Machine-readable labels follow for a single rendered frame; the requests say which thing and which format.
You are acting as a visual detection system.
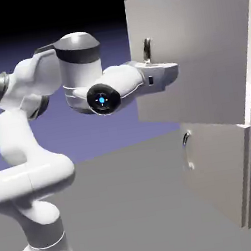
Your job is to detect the small grey cabinet door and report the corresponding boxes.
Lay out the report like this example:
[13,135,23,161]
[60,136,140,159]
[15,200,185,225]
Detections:
[175,113,251,235]

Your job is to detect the curved metal door handle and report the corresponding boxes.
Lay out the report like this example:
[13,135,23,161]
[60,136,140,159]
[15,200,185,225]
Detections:
[180,130,197,171]

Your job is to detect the large grey cabinet door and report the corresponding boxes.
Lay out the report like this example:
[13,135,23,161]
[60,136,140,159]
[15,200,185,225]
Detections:
[121,0,251,139]

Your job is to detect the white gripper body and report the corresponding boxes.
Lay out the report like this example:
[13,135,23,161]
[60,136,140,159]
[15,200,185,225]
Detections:
[142,58,182,94]

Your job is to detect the straight metal door handle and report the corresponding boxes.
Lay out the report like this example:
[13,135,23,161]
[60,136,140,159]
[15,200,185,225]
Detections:
[140,37,155,65]

